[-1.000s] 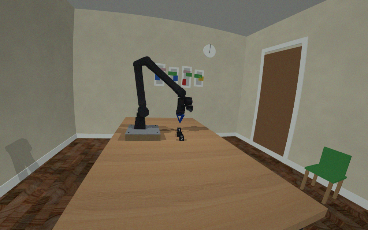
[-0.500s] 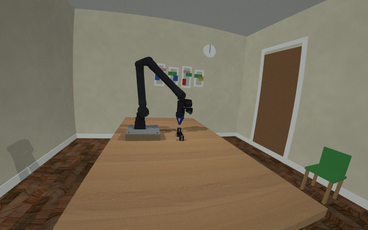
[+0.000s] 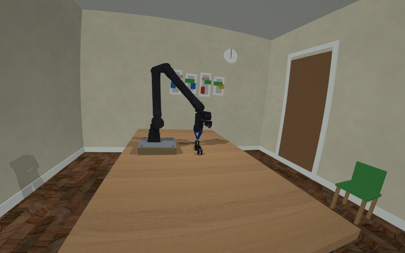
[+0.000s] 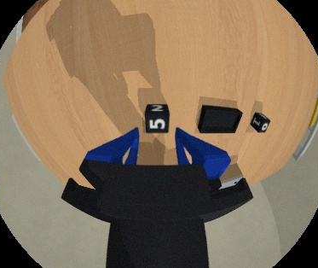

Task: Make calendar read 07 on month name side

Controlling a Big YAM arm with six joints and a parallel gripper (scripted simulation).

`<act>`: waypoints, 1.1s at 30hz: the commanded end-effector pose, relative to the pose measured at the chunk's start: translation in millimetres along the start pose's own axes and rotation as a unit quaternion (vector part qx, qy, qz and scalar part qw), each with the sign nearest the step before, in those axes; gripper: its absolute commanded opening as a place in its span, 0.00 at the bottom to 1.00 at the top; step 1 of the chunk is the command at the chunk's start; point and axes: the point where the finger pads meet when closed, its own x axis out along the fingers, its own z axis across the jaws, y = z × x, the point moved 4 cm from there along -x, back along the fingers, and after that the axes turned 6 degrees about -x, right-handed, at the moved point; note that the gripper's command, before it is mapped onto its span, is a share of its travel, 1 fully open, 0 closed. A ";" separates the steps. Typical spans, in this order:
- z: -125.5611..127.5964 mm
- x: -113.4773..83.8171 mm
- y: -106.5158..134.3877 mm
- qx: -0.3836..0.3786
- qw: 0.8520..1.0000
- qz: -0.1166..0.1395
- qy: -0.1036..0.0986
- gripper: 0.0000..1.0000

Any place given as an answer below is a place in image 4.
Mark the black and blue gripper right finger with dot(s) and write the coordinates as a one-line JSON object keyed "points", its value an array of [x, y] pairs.
{"points": [[214, 159]]}

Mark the black cube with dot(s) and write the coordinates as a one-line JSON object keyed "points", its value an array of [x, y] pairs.
{"points": [[260, 122], [157, 118]]}

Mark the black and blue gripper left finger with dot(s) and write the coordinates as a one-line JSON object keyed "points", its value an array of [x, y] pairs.
{"points": [[114, 151]]}

